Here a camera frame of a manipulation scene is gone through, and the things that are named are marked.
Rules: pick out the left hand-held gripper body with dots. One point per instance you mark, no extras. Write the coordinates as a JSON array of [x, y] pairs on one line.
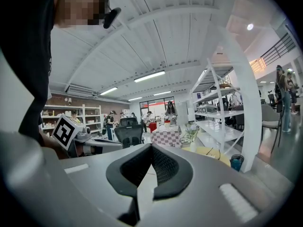
[[64, 131]]

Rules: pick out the white wall shelf unit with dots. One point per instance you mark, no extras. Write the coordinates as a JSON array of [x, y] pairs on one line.
[[71, 117]]

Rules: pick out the white vase with flowers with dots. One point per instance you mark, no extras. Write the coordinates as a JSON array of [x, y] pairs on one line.
[[192, 136]]

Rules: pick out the round wooden table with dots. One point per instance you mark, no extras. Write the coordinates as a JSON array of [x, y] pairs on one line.
[[206, 152]]

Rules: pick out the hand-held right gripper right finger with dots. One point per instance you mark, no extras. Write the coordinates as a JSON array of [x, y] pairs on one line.
[[213, 185]]

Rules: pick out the white metal shelf rack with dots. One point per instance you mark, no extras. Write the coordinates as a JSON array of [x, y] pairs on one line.
[[213, 126]]

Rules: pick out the blue trash bin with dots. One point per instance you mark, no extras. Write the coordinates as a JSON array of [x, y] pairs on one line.
[[236, 162]]

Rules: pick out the grey upholstered chair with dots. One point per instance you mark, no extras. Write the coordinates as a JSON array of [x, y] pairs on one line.
[[270, 117]]

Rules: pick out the white air conditioner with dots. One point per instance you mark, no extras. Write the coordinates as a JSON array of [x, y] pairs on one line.
[[80, 90]]

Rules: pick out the red white checkered table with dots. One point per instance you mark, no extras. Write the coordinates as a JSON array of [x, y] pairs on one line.
[[165, 136]]

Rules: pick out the person's left forearm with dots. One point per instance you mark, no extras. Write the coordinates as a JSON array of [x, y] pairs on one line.
[[50, 142]]

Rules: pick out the black office chair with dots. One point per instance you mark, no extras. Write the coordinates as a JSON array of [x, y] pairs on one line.
[[129, 131]]

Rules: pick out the white pillar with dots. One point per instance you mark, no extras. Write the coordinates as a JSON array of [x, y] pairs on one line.
[[248, 103]]

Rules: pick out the black balcony railing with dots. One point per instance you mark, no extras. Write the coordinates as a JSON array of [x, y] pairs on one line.
[[279, 48]]

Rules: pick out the black eyeglasses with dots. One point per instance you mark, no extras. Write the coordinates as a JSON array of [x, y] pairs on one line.
[[213, 153]]

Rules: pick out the person's head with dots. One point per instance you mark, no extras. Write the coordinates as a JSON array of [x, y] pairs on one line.
[[78, 6]]

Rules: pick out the round ceiling lamp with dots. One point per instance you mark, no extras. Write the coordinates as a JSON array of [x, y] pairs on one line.
[[250, 27]]

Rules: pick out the person's torso black t-shirt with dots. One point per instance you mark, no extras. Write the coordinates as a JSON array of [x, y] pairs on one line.
[[26, 55]]

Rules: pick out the white tube light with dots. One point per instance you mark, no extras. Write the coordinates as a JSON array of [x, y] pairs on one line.
[[108, 91], [149, 76]]

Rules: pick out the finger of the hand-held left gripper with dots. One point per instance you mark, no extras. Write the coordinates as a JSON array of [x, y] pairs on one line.
[[106, 146]]

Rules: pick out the red lidded bucket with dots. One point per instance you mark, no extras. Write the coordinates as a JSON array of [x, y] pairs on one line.
[[167, 124]]

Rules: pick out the black head camera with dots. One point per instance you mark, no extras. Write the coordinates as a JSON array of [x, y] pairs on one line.
[[111, 18]]

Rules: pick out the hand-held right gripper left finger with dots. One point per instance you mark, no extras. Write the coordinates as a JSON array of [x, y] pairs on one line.
[[94, 174]]

